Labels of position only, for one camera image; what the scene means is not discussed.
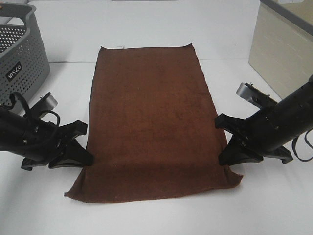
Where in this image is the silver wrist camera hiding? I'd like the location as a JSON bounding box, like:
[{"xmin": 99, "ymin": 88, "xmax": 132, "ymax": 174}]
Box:
[
  {"xmin": 236, "ymin": 83, "xmax": 277, "ymax": 109},
  {"xmin": 30, "ymin": 92, "xmax": 58, "ymax": 119}
]

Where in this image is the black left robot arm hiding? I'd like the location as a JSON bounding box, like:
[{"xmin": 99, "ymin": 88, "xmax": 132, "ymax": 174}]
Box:
[{"xmin": 0, "ymin": 108, "xmax": 94, "ymax": 171}]

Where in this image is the grey perforated plastic basket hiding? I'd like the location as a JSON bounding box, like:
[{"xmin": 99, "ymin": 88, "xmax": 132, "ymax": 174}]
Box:
[{"xmin": 0, "ymin": 3, "xmax": 50, "ymax": 105}]

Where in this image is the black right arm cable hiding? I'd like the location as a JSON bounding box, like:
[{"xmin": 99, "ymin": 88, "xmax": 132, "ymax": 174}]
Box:
[{"xmin": 292, "ymin": 129, "xmax": 313, "ymax": 163}]

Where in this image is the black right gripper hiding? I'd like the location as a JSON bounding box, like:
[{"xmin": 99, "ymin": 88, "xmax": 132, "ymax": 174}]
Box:
[{"xmin": 214, "ymin": 107, "xmax": 293, "ymax": 166}]

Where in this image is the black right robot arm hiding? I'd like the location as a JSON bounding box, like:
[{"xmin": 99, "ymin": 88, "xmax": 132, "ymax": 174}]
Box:
[{"xmin": 215, "ymin": 78, "xmax": 313, "ymax": 165}]

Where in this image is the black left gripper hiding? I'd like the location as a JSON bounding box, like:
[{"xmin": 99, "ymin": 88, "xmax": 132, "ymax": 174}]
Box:
[{"xmin": 14, "ymin": 115, "xmax": 94, "ymax": 170}]

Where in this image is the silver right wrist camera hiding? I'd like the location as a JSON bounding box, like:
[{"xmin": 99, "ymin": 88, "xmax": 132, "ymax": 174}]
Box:
[{"xmin": 236, "ymin": 83, "xmax": 277, "ymax": 109}]

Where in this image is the brown towel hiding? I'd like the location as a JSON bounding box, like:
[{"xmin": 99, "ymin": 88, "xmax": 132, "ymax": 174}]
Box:
[{"xmin": 65, "ymin": 44, "xmax": 242, "ymax": 203}]

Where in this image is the beige storage bin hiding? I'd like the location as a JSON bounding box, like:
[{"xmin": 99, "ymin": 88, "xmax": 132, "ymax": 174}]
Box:
[{"xmin": 249, "ymin": 0, "xmax": 313, "ymax": 98}]

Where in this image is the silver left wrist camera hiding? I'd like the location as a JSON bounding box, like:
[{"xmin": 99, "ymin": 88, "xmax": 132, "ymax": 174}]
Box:
[{"xmin": 30, "ymin": 92, "xmax": 58, "ymax": 119}]

